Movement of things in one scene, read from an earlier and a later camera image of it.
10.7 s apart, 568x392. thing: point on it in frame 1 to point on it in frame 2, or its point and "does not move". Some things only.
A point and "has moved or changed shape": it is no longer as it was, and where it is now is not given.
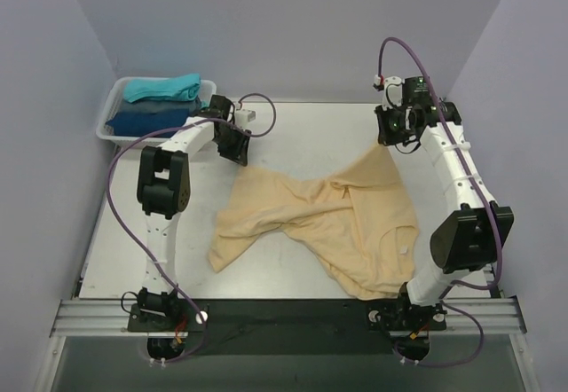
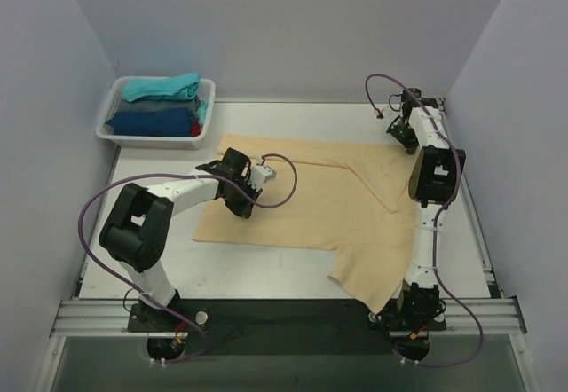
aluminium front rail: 88,317 does not move
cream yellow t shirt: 360,230 has moved or changed shape
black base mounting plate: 285,326 does not move
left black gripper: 232,142 to 242,198
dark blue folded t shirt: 138,124 does not move
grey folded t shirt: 193,105 does not move
